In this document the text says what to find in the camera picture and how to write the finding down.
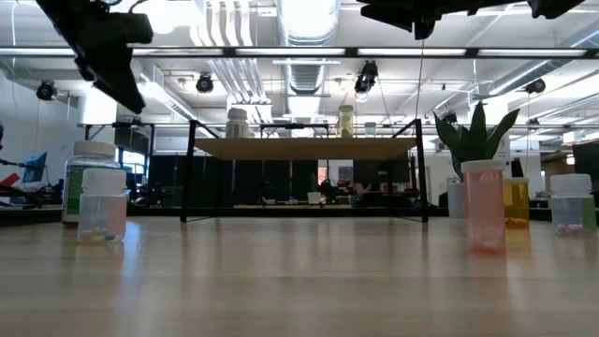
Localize small clear bottle green label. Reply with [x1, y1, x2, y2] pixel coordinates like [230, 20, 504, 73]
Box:
[549, 173, 599, 238]

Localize black hanging overhead camera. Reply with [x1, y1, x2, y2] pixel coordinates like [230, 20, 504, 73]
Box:
[353, 59, 379, 95]

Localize blue monitor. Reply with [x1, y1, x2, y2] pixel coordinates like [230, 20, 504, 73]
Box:
[22, 151, 49, 184]

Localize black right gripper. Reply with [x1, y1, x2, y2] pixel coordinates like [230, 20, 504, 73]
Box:
[359, 0, 472, 41]

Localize black monitor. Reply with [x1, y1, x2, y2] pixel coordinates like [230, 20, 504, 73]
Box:
[571, 139, 599, 182]

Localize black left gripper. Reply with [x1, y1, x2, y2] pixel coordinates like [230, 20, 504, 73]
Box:
[36, 0, 154, 116]

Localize pink vial white cap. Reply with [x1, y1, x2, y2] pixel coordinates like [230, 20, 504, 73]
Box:
[460, 159, 507, 256]

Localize round silver ventilation duct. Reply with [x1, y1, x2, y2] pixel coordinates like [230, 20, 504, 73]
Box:
[275, 0, 342, 95]

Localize large green-label bottle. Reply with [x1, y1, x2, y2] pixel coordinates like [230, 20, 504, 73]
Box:
[62, 139, 122, 225]

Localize yellow-green vial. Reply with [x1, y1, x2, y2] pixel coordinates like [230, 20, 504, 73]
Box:
[337, 104, 356, 139]

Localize wooden shelf black metal frame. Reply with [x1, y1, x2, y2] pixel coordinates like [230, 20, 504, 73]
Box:
[180, 119, 430, 224]

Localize green snake plant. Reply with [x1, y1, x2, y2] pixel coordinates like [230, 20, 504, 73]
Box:
[432, 101, 521, 182]

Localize orange vial white cap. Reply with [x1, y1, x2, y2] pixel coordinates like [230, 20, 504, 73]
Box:
[503, 176, 531, 230]

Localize black ceiling spot lamp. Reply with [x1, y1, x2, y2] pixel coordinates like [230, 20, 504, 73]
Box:
[524, 77, 548, 95]
[36, 80, 58, 102]
[195, 72, 215, 95]

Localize black metal rig frame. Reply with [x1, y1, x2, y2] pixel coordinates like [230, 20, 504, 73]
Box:
[0, 45, 599, 226]

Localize small clear bottle pink label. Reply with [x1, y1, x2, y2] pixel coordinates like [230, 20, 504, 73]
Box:
[77, 168, 129, 245]

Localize white opaque bottle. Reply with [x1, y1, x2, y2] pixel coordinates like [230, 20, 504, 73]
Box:
[226, 108, 251, 139]

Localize white round plant pot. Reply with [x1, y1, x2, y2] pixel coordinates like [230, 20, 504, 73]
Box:
[446, 182, 465, 219]

